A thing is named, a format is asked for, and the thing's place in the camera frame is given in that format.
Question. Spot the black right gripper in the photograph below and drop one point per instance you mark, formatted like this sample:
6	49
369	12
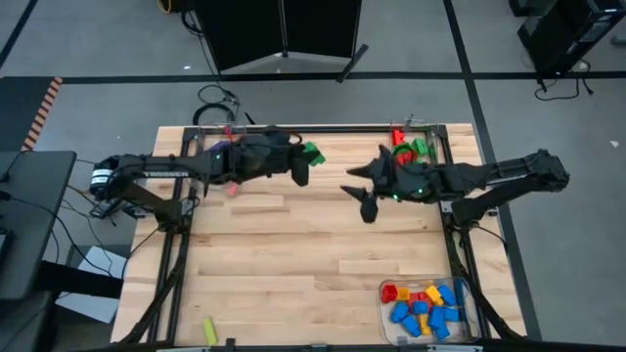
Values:
411	183

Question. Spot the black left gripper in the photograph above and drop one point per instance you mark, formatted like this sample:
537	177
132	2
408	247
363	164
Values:
259	156

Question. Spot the green toy block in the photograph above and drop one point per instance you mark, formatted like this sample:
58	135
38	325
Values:
314	152
419	145
397	148

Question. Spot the pink long bar block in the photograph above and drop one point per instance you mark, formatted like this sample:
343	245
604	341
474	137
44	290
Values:
232	189

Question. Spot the clear plastic bin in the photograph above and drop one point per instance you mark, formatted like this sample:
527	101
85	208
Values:
215	188
469	327
436	142

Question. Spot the purple long bar block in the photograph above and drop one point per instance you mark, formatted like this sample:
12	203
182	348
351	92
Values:
220	145

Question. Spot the yellow toy block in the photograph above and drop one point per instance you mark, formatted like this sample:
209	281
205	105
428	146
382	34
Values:
433	294
403	294
424	323

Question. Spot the blue toy block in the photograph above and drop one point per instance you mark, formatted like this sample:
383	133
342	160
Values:
446	295
400	312
442	333
436	318
411	326
451	313
419	307

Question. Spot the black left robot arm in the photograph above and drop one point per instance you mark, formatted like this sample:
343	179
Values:
166	173

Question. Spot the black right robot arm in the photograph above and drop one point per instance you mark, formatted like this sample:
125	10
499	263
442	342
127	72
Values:
508	178

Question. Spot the red wrist tab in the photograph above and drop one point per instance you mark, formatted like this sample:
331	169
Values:
227	132

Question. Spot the black divider foot bar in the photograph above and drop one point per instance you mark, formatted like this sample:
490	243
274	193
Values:
353	62

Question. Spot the black room divider panel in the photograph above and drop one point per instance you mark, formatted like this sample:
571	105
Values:
239	29
323	24

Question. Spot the dark grey power brick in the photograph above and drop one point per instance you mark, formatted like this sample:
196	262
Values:
139	211

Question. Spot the lime long bar block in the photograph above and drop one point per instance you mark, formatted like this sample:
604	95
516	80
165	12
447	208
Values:
210	331

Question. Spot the black power adapter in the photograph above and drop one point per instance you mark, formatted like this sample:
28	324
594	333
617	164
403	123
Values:
100	211

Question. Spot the black equipment cabinet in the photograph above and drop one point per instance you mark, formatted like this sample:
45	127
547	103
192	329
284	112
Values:
562	34

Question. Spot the black side desk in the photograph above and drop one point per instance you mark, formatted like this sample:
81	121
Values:
29	220

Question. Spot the black mat with striped edge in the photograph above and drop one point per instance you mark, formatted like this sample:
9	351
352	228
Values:
19	112

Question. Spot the black aluminium table frame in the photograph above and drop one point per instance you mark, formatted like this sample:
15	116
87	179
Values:
437	131

